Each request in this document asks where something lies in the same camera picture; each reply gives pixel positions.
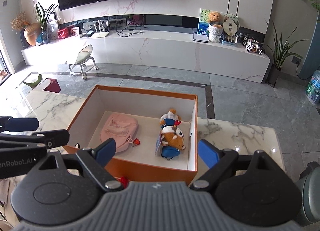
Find pink small backpack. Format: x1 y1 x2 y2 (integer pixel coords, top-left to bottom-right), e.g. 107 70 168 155
100 113 140 153

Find brown dog plush toy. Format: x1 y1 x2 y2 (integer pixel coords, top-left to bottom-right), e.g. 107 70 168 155
155 108 186 160

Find orange cardboard box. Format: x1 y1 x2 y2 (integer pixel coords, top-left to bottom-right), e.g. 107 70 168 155
64 85 198 184

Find small rolling stool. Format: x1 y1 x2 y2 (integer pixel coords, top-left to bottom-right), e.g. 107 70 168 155
66 44 99 81

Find potted green plant left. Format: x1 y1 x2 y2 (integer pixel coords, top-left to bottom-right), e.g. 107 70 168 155
35 2 57 44

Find dark green round object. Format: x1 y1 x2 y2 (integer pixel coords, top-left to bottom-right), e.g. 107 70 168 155
295 161 320 227

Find acorn shaped brown vase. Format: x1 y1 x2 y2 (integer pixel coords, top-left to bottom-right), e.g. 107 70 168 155
24 23 42 46

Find dried flower bouquet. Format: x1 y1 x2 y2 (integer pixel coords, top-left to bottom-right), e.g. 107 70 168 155
11 12 30 31

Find red gift box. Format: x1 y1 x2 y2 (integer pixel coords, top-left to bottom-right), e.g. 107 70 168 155
57 27 69 40

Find white marble TV cabinet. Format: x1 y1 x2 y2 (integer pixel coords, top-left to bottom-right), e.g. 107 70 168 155
22 30 271 83

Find white wifi router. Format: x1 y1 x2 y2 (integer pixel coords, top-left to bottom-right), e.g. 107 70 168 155
92 20 110 38

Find blue water bottle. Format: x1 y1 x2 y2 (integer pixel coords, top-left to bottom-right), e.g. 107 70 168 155
305 70 320 105

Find black white toy robot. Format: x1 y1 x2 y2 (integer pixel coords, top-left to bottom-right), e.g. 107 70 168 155
237 32 266 55

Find potted orchid plant right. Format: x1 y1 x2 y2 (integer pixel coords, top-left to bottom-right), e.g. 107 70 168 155
264 21 308 87

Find landscape painting canvas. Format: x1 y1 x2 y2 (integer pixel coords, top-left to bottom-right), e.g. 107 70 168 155
197 9 211 36

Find round paper fan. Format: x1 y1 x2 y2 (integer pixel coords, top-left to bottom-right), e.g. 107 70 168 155
223 13 240 43

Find brown teddy bear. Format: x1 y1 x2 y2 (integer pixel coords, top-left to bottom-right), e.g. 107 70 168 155
208 11 222 28

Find black cables on cabinet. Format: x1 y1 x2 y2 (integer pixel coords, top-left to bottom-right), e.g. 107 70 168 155
115 17 148 38

